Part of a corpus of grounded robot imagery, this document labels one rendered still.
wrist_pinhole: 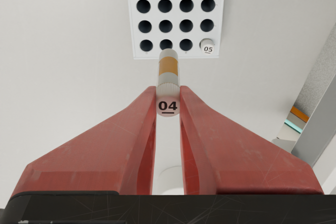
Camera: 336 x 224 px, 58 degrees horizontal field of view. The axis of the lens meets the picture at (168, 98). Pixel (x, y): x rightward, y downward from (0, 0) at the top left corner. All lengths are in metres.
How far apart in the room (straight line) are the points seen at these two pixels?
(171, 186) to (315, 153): 0.20
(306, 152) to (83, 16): 0.26
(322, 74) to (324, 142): 1.10
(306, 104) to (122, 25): 1.20
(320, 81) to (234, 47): 1.07
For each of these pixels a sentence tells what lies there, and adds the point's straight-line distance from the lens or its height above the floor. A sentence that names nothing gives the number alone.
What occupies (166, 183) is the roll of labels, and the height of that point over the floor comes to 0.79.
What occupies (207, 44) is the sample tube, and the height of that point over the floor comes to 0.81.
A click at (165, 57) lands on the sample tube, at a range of 0.15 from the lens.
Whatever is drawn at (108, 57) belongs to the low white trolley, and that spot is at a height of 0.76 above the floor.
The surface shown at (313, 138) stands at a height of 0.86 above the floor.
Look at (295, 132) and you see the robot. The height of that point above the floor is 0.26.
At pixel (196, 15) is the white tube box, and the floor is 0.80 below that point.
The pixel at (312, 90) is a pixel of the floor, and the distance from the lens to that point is 1.41.
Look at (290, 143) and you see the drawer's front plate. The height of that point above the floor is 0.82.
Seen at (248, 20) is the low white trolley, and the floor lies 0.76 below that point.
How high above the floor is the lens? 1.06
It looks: 55 degrees down
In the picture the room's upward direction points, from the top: 179 degrees counter-clockwise
